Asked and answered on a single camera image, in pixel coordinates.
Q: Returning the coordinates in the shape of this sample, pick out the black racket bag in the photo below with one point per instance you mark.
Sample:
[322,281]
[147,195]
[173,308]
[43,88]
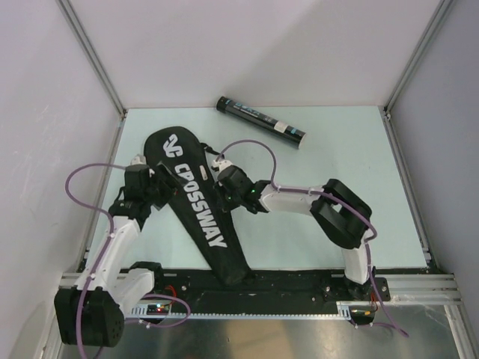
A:
[197,204]

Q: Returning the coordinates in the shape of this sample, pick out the right aluminium corner post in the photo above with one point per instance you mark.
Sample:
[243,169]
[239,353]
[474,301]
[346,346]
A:
[429,34]

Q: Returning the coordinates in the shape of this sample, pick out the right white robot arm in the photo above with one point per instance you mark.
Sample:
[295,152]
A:
[342,215]

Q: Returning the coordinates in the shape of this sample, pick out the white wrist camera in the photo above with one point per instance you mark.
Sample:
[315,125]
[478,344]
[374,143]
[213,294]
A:
[138,160]
[218,165]

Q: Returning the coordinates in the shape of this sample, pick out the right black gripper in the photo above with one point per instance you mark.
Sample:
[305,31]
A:
[229,206]

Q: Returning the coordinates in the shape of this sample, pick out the left aluminium corner post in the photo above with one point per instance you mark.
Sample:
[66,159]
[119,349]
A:
[72,18]

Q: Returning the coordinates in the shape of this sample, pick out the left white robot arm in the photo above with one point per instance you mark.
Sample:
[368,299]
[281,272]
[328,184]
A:
[92,311]

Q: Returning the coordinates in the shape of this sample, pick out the black shuttlecock tube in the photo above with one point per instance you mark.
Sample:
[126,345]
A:
[278,128]

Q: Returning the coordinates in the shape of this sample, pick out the aluminium corner post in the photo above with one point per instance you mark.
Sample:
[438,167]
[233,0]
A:
[72,18]
[429,34]

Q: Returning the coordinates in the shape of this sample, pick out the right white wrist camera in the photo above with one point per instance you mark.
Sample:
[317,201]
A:
[218,165]

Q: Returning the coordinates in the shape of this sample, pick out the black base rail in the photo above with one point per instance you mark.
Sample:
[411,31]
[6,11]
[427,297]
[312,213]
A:
[267,292]

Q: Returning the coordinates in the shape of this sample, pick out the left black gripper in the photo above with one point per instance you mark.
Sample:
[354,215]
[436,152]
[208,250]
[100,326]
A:
[171,185]

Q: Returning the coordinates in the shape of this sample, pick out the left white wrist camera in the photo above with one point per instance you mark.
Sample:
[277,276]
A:
[138,160]

